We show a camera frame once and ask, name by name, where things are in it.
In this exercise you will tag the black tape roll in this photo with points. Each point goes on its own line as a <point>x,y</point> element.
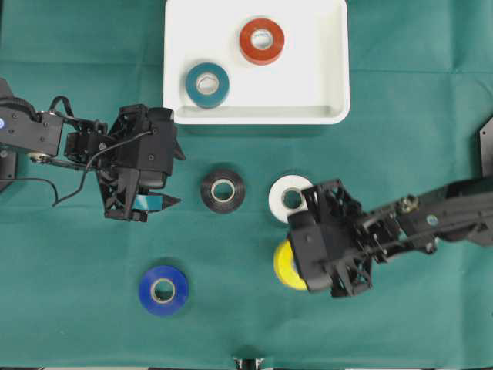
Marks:
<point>222,191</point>

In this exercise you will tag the teal tape roll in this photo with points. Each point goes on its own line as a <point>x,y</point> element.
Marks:
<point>207,84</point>

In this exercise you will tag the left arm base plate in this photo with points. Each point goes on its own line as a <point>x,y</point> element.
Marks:
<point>8,168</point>

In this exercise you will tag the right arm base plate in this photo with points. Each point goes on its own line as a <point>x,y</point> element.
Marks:
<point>485,135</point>

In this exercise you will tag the white tape roll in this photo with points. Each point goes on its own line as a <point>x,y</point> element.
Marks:
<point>278,191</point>

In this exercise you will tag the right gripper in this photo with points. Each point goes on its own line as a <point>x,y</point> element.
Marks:
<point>330,201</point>

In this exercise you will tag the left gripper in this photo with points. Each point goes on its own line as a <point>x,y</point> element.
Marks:
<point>122,196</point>

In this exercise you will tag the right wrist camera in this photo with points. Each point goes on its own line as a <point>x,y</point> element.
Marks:
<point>321,253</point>

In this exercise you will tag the yellow tape roll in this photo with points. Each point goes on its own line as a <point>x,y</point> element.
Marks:
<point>285,268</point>

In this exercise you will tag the white plastic case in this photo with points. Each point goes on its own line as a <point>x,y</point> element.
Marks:
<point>308,84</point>

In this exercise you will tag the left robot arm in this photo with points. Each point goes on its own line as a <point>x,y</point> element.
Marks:
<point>54,137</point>

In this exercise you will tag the red tape roll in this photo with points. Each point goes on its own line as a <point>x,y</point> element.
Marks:
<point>261,41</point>

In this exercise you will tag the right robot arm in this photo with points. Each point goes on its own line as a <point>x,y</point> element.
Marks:
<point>458,211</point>

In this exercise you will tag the blue tape roll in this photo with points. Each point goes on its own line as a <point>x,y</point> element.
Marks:
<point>163,290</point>

